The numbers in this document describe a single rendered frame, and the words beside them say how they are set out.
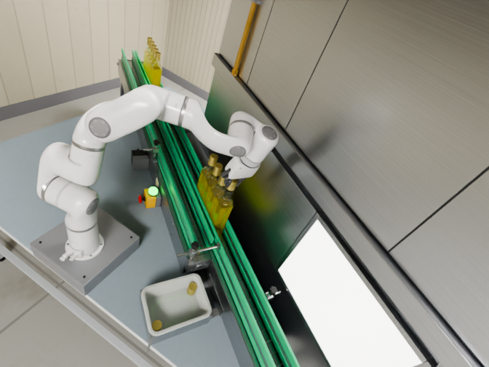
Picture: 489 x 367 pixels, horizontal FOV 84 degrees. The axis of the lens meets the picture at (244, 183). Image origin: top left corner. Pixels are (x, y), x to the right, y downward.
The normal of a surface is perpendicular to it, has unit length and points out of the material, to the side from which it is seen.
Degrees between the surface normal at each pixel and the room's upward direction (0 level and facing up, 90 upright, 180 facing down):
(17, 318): 0
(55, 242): 1
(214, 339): 0
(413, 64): 90
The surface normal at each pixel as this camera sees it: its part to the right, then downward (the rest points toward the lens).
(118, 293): 0.30, -0.70
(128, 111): 0.07, 0.37
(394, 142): -0.86, 0.10
